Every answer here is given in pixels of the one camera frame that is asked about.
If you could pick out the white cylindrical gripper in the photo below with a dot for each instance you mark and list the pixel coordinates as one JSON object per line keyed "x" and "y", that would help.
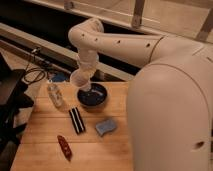
{"x": 87, "y": 62}

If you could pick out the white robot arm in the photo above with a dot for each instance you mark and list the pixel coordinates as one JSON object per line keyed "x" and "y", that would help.
{"x": 169, "y": 101}

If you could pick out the dark blue ceramic bowl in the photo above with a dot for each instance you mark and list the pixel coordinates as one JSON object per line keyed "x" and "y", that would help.
{"x": 94, "y": 97}

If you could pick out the blue object behind table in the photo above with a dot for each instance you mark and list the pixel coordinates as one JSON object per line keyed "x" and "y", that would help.
{"x": 60, "y": 77}

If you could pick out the black white striped block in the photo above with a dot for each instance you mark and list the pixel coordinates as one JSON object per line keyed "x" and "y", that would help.
{"x": 77, "y": 121}

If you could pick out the black chair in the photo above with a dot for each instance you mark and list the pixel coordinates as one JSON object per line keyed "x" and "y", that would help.
{"x": 12, "y": 98}

